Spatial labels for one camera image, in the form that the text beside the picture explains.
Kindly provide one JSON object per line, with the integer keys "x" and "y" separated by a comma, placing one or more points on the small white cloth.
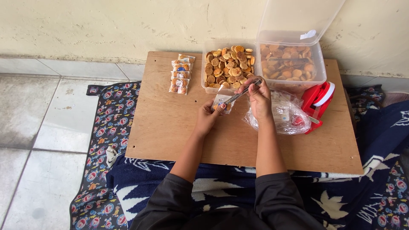
{"x": 110, "y": 156}

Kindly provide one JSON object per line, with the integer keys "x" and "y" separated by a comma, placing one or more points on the metal tongs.
{"x": 242, "y": 92}

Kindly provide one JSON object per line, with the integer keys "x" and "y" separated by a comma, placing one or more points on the pink cloth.
{"x": 396, "y": 98}

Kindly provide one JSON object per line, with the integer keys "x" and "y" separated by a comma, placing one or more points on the heap of cookies with lid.
{"x": 286, "y": 65}

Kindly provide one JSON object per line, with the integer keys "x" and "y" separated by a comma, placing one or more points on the pile of round cookies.
{"x": 228, "y": 68}

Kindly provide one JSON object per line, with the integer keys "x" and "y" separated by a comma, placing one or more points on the small clear plastic packet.
{"x": 220, "y": 98}

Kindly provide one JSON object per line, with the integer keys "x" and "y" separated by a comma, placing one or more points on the clear container with hinged lid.
{"x": 289, "y": 22}

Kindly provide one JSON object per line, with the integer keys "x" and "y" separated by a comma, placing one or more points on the white tape piece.
{"x": 308, "y": 34}

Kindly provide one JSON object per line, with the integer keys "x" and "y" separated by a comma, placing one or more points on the cartoon patterned dark mat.
{"x": 105, "y": 127}

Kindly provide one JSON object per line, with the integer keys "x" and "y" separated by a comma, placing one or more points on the navy and white blanket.
{"x": 377, "y": 137}

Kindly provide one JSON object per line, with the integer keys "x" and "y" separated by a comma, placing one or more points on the clear bag of empty packets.
{"x": 284, "y": 116}

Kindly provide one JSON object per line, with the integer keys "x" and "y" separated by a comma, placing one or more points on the red tape dispenser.
{"x": 314, "y": 97}

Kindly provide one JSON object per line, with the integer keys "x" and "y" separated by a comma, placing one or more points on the open clear plastic container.
{"x": 204, "y": 64}

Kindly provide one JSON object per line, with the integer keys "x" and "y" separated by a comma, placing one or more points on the brown wooden board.
{"x": 166, "y": 127}

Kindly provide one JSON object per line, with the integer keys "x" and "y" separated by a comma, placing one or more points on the person's right hand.
{"x": 260, "y": 103}

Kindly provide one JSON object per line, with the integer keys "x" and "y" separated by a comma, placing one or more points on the person's black shirt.
{"x": 278, "y": 204}

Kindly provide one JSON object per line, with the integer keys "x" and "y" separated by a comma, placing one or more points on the filled cookie packet bear print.
{"x": 187, "y": 57}
{"x": 181, "y": 75}
{"x": 179, "y": 85}
{"x": 181, "y": 66}

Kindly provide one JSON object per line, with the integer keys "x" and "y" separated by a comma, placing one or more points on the person's left hand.
{"x": 207, "y": 118}

